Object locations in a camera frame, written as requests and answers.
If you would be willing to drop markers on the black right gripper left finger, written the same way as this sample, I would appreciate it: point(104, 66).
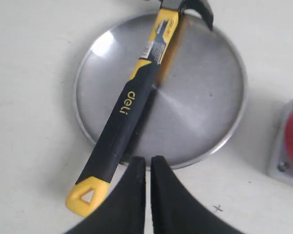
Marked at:
point(124, 210)

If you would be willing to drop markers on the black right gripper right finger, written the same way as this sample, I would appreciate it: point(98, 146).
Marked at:
point(175, 210)

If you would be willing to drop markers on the black yellow claw hammer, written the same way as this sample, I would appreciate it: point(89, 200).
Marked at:
point(91, 187)

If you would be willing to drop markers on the red dome push button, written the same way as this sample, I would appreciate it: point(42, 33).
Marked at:
point(280, 165)

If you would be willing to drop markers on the round steel plate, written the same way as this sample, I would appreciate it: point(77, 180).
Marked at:
point(190, 115)

